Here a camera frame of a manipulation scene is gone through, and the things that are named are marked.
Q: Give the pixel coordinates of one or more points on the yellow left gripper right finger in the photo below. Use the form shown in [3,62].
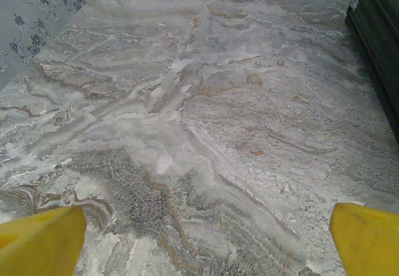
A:
[368,241]

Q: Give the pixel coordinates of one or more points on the grey floral curtain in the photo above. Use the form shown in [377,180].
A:
[34,20]

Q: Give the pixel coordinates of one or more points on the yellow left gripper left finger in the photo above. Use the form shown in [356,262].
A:
[37,245]

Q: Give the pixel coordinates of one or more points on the black box with painting lid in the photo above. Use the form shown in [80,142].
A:
[378,39]

